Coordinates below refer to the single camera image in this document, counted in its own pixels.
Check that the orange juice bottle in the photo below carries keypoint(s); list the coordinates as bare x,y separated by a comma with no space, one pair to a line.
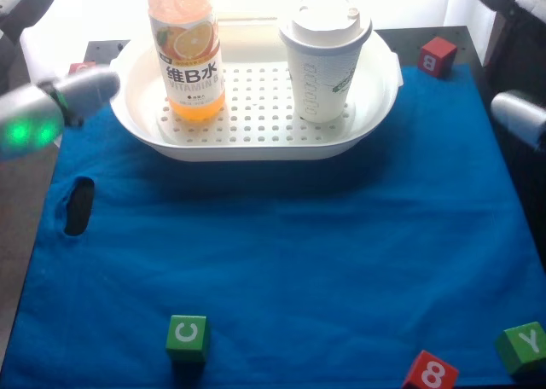
187,82

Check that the white lidded paper cup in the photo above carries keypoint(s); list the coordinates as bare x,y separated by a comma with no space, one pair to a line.
324,77

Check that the red letter B block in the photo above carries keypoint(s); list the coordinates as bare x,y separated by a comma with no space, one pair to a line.
435,56

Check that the red number nine block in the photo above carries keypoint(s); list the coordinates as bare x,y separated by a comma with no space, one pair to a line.
81,69

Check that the green letter Y block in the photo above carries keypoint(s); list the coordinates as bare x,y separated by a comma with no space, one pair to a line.
524,346

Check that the blue cloth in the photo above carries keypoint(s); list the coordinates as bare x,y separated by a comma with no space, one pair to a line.
273,257

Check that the green letter C block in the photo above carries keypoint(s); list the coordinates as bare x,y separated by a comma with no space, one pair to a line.
187,335

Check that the red number eight block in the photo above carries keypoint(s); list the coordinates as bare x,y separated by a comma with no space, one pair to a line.
431,372

